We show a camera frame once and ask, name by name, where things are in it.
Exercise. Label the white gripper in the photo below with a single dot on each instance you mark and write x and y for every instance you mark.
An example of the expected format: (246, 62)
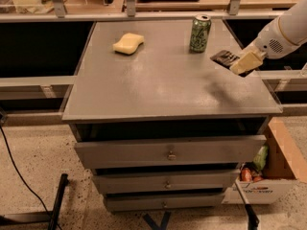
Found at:
(271, 41)

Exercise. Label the grey top drawer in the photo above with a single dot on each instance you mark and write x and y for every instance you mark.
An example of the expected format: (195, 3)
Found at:
(166, 152)

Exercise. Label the black tool handle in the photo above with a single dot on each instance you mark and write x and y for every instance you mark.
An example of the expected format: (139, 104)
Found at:
(253, 220)

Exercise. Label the yellow sponge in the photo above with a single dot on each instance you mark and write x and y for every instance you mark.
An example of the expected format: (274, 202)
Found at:
(128, 43)

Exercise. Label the green snack bag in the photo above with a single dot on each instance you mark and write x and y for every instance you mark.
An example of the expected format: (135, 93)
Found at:
(259, 161)

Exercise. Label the grey bottom drawer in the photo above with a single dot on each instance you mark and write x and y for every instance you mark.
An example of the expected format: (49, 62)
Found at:
(159, 202)

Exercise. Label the green soda can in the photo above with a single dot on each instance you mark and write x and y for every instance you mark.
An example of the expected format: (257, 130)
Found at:
(201, 26)

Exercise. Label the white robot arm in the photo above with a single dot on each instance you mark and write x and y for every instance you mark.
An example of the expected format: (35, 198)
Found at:
(298, 15)

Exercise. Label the cardboard box with snacks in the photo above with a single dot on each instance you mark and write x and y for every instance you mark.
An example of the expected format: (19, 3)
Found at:
(285, 167)

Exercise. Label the metal railing frame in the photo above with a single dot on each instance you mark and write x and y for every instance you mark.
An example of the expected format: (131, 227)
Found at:
(100, 10)

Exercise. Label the orange snack packets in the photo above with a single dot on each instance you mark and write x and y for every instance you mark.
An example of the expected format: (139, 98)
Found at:
(249, 175)

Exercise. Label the black metal stand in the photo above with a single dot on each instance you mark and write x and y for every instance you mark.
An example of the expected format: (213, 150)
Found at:
(51, 217)

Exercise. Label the grey middle drawer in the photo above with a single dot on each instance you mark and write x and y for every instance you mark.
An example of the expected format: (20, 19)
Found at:
(164, 181)

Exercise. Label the grey drawer cabinet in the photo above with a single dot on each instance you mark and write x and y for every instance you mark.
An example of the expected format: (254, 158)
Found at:
(163, 91)

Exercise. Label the grey drawer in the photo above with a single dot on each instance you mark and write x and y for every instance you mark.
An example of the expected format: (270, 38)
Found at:
(159, 202)
(166, 152)
(164, 181)

